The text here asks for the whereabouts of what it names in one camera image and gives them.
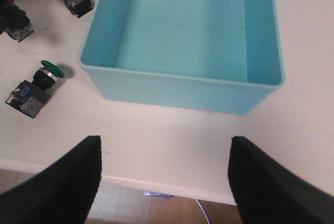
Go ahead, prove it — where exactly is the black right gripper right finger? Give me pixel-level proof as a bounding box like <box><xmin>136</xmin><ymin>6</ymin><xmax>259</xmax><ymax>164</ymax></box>
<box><xmin>228</xmin><ymin>136</ymin><xmax>333</xmax><ymax>223</ymax></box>

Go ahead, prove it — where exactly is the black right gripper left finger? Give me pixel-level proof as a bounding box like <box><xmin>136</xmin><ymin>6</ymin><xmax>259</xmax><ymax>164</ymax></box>
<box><xmin>1</xmin><ymin>136</ymin><xmax>102</xmax><ymax>223</ymax></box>

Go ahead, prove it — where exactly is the red button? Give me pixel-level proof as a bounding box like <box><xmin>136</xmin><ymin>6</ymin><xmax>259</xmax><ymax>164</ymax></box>
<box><xmin>1</xmin><ymin>0</ymin><xmax>34</xmax><ymax>42</ymax></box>

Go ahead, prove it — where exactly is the light blue plastic box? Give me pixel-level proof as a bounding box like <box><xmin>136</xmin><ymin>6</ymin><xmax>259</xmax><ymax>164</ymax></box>
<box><xmin>78</xmin><ymin>0</ymin><xmax>285</xmax><ymax>114</ymax></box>

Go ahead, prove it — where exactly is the green button near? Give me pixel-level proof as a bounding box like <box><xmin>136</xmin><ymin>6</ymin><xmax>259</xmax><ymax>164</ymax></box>
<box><xmin>5</xmin><ymin>60</ymin><xmax>65</xmax><ymax>119</ymax></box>

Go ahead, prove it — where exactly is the blue cable under table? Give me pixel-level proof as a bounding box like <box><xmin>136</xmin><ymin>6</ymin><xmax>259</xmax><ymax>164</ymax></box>
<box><xmin>142</xmin><ymin>190</ymin><xmax>212</xmax><ymax>224</ymax></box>

